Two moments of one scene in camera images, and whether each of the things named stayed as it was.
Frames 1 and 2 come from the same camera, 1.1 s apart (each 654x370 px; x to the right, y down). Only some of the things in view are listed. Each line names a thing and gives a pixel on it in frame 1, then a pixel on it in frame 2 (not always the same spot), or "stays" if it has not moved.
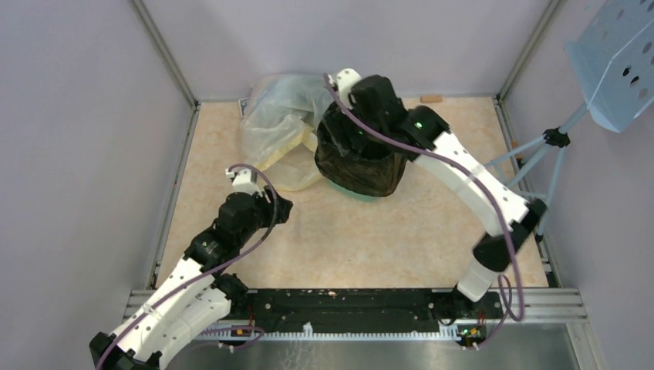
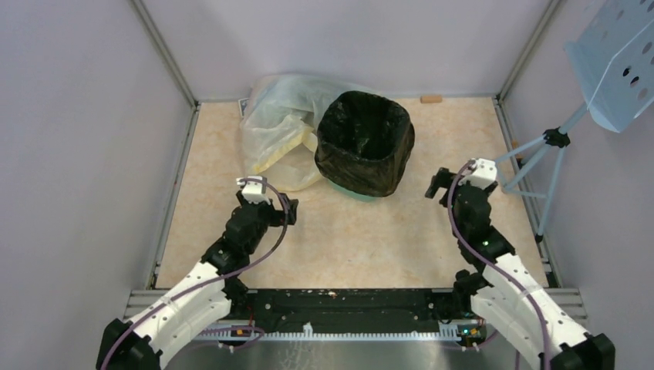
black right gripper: [355, 109] to [443, 179]
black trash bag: [357, 162] stays
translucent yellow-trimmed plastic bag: [278, 128] stays
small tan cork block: [431, 99] stays
